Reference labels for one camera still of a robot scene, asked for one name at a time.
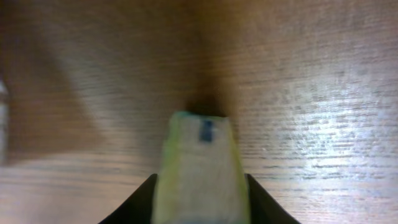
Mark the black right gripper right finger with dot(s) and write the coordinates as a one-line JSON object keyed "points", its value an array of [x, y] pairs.
{"points": [[264, 209]]}

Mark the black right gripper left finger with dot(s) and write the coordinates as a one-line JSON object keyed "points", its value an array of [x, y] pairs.
{"points": [[137, 208]]}

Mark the green tissue pack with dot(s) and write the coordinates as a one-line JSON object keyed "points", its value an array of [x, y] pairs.
{"points": [[201, 179]]}

